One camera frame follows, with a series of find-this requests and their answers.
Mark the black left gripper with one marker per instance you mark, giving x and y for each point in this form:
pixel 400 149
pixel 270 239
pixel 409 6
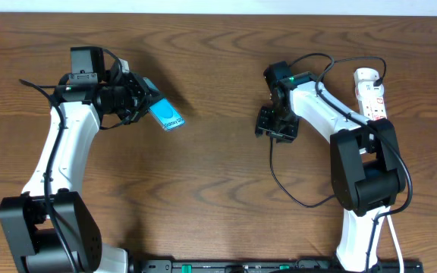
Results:
pixel 139 98

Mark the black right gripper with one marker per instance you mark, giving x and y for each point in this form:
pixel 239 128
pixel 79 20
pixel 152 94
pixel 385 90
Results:
pixel 287 136

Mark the blue screen smartphone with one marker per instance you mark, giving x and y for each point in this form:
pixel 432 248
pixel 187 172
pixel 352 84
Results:
pixel 166 115

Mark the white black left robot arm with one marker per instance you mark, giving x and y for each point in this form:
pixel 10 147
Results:
pixel 48 226

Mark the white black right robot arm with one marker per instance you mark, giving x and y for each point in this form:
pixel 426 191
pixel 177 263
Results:
pixel 369 178

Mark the white charger adapter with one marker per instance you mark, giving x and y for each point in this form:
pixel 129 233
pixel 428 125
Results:
pixel 367 85

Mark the white power strip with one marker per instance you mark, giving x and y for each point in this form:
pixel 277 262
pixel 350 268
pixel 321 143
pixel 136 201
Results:
pixel 373 109

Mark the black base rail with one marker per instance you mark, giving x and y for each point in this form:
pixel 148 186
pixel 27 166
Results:
pixel 301 265

